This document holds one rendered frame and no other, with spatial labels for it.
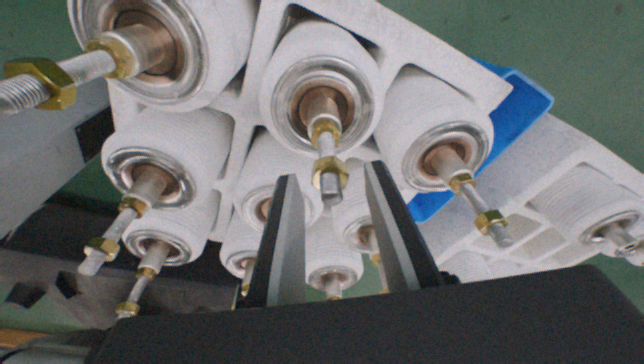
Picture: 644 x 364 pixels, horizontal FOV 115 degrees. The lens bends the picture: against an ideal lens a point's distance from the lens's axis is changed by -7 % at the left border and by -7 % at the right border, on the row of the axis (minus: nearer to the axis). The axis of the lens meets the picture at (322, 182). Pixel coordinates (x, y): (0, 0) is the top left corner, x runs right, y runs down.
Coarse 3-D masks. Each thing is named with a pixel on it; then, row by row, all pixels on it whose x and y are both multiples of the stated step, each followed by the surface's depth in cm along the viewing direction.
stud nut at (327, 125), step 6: (324, 120) 14; (330, 120) 14; (318, 126) 13; (324, 126) 13; (330, 126) 13; (336, 126) 14; (312, 132) 14; (318, 132) 13; (330, 132) 13; (336, 132) 13; (312, 138) 14; (336, 138) 14; (312, 144) 14; (336, 144) 14
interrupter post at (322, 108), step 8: (312, 104) 16; (320, 104) 15; (328, 104) 15; (312, 112) 15; (320, 112) 14; (328, 112) 14; (336, 112) 15; (312, 120) 14; (320, 120) 14; (336, 120) 14
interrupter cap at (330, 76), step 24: (288, 72) 14; (312, 72) 15; (336, 72) 15; (360, 72) 15; (288, 96) 15; (312, 96) 16; (336, 96) 16; (360, 96) 16; (288, 120) 17; (360, 120) 17
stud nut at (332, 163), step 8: (320, 160) 11; (328, 160) 10; (336, 160) 10; (312, 168) 11; (320, 168) 10; (328, 168) 10; (336, 168) 10; (344, 168) 11; (312, 176) 11; (320, 176) 11; (344, 176) 11; (312, 184) 11; (344, 184) 11
